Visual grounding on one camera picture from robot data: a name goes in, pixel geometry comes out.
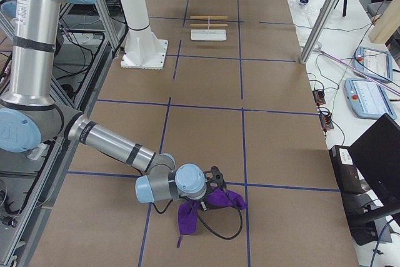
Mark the purple towel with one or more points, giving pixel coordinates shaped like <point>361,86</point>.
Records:
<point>188,215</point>

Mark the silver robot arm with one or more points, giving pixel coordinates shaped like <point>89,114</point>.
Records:
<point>29,115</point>

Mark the white wooden towel rack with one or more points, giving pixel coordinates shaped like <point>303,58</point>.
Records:
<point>207,29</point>

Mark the small orange relay board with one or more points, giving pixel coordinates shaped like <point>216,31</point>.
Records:
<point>319,96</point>

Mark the near teach pendant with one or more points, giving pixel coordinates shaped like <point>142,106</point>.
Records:
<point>368,100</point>

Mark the teach pendant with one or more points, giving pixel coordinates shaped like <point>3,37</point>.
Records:
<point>374,63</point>
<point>368,100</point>

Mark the metal reacher grabber stick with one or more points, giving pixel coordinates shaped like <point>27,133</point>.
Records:
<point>390,89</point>

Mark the black computer box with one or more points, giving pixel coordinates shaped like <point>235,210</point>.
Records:
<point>356,202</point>

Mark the black monitor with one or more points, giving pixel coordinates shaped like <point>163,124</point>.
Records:
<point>376,155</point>

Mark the far teach pendant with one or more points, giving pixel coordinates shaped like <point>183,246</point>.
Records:
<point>374,63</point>

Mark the black tripod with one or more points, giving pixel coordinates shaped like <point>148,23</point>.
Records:
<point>344,9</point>

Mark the wooden board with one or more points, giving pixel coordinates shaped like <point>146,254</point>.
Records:
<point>386,23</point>

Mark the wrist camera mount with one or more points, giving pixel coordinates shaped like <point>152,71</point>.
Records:
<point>215,178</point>

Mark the white pedestal column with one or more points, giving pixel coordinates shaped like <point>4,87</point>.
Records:
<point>142,49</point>

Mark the aluminium frame cage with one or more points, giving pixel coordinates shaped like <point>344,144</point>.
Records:
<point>35,148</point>

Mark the aluminium frame post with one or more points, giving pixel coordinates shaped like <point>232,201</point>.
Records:
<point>317,30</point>

